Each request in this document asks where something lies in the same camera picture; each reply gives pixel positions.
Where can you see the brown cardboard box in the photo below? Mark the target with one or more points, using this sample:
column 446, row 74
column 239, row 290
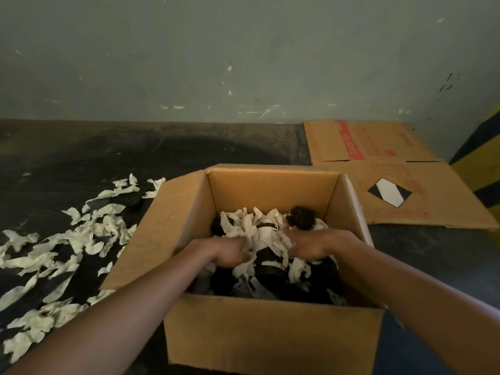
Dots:
column 254, row 335

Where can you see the flattened red-printed cardboard sheet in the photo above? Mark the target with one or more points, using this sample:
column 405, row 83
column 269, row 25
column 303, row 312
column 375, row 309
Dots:
column 390, row 171

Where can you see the person's left hand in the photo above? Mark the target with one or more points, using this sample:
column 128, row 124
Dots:
column 230, row 253

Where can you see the yellow and black striped pillar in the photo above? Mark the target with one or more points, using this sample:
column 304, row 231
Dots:
column 480, row 167

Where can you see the dark scuffed table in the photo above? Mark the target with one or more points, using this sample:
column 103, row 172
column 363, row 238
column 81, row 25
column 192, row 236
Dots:
column 58, row 160

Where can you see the person's right hand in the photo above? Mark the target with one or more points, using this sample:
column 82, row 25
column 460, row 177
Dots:
column 316, row 246

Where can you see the person's right forearm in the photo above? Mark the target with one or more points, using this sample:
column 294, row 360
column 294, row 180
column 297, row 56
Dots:
column 422, row 300

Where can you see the person's left forearm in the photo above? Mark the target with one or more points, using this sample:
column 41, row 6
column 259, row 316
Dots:
column 117, row 320

